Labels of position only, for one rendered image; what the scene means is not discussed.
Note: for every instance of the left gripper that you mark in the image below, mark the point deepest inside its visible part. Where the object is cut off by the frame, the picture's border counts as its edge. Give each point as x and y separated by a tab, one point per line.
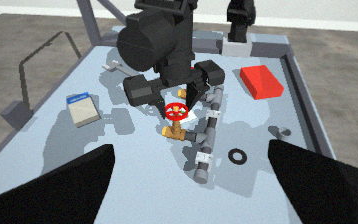
174	69

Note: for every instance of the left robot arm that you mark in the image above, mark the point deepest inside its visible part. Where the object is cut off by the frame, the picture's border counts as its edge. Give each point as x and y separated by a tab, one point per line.
167	26

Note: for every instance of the red rectangular block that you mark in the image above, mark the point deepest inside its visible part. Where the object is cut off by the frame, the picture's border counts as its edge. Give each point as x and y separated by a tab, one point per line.
260	82

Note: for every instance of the grey metal frame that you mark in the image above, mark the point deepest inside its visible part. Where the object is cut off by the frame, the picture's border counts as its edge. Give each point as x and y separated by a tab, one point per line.
89	20

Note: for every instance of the black rubber gasket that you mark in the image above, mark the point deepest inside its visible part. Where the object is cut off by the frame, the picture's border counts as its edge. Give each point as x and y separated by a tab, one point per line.
236	161

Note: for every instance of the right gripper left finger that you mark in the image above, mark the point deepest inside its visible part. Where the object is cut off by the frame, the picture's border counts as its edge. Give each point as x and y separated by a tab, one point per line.
69	194

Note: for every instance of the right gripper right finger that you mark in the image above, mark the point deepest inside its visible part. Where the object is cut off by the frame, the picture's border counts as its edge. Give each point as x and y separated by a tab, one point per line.
321	190

